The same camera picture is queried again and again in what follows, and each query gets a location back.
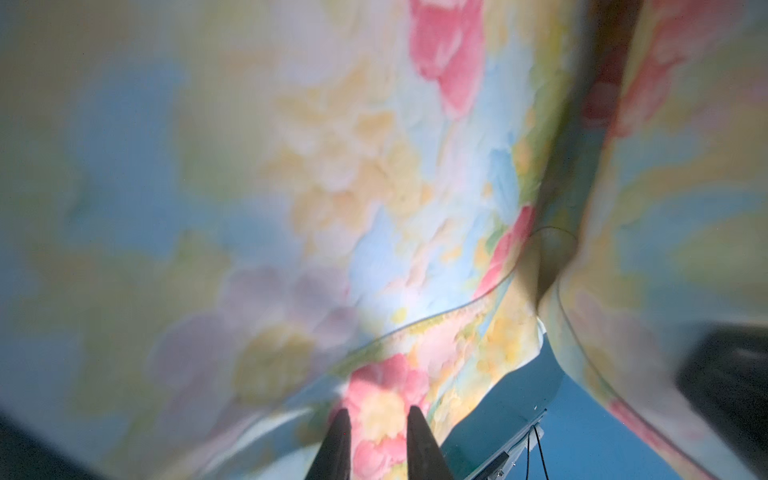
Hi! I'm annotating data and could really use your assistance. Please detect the pink floral skirt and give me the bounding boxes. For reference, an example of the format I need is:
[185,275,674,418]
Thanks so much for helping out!
[1,1,767,479]

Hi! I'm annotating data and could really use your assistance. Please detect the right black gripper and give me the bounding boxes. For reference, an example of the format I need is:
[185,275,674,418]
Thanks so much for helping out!
[676,326,767,474]

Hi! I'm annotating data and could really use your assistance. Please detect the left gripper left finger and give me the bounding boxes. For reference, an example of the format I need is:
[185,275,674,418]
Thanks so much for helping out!
[305,408,351,480]

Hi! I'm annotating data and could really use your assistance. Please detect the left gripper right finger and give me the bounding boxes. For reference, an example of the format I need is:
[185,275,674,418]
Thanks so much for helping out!
[406,405,454,480]

